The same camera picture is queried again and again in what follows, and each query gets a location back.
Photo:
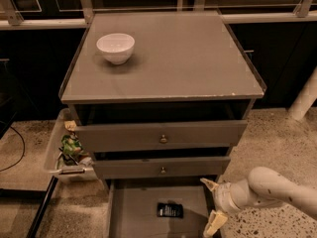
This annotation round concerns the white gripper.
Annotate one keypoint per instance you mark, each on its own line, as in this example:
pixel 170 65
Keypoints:
pixel 222 196

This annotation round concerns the dark blue rxbar wrapper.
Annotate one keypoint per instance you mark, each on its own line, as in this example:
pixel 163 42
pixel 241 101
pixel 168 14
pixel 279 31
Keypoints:
pixel 170 210

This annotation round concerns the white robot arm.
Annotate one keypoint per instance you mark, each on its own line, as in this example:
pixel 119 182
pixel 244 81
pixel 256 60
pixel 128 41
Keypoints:
pixel 269 189

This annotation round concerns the grey middle drawer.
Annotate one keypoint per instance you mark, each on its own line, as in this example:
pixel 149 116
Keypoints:
pixel 161 168

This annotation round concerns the grey drawer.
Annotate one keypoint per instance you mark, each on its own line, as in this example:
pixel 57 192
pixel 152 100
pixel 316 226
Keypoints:
pixel 133 206
pixel 161 168
pixel 160 136

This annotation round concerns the grey top drawer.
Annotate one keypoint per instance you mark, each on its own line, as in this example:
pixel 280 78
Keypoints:
pixel 160 136

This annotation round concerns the grey bottom drawer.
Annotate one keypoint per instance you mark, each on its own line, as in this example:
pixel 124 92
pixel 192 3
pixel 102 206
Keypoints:
pixel 133 206

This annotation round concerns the grey drawer cabinet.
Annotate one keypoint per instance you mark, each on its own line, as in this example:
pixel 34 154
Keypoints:
pixel 185 67

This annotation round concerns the clear plastic storage bin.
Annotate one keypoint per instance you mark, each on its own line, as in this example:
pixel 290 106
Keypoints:
pixel 54 164

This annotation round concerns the green snack bag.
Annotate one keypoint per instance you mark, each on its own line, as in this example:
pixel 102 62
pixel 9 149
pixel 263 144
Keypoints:
pixel 70 145

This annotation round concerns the tan snack packet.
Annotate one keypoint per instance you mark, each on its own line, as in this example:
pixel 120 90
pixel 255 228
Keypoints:
pixel 70 125

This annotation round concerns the black floor bar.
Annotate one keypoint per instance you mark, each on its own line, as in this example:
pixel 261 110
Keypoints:
pixel 42 208

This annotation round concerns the white ceramic bowl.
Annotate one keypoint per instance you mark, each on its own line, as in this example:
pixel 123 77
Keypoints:
pixel 116 48

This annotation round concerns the white horizontal rail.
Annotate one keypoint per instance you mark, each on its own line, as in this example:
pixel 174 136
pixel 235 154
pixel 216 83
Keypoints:
pixel 227 19

